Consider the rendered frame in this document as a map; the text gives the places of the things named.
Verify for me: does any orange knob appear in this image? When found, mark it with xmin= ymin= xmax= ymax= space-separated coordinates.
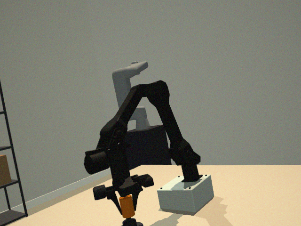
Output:
xmin=119 ymin=195 xmax=135 ymax=218

